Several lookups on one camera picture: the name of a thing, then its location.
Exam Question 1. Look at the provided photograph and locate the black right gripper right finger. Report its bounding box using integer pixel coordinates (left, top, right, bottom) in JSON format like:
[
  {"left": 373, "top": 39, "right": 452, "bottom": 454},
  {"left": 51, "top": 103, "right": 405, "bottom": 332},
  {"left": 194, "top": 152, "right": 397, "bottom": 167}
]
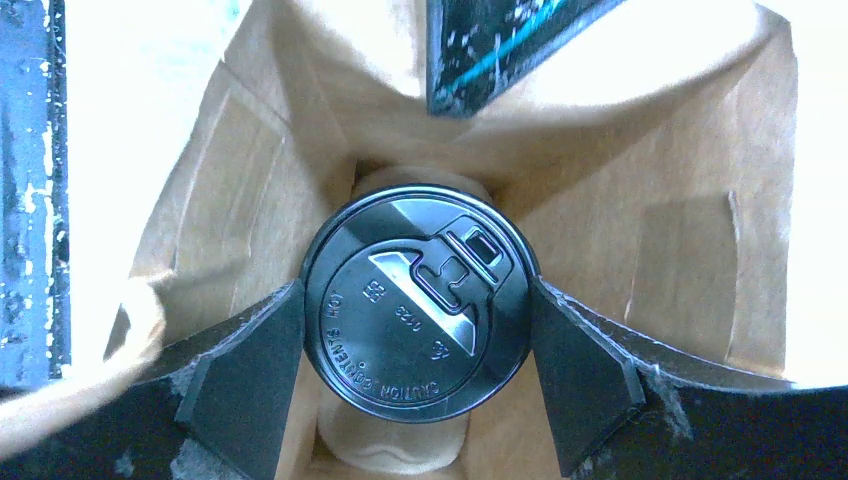
[{"left": 531, "top": 279, "right": 847, "bottom": 479}]

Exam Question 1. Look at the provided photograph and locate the green paper bag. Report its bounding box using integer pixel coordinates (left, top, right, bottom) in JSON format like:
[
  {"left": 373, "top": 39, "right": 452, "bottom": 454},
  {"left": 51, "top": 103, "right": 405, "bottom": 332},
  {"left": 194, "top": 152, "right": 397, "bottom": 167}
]
[{"left": 19, "top": 1, "right": 798, "bottom": 479}]

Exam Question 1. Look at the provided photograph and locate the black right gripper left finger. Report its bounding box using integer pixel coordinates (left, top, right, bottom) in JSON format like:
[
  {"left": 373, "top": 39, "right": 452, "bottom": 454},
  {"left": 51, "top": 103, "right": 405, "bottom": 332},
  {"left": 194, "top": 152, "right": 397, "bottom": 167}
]
[{"left": 1, "top": 281, "right": 303, "bottom": 479}]

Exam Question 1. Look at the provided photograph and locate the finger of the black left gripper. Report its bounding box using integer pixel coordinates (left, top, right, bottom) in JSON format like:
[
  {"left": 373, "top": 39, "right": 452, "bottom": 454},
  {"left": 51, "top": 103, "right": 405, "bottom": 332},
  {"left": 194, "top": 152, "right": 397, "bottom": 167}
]
[{"left": 426, "top": 0, "right": 620, "bottom": 119}]

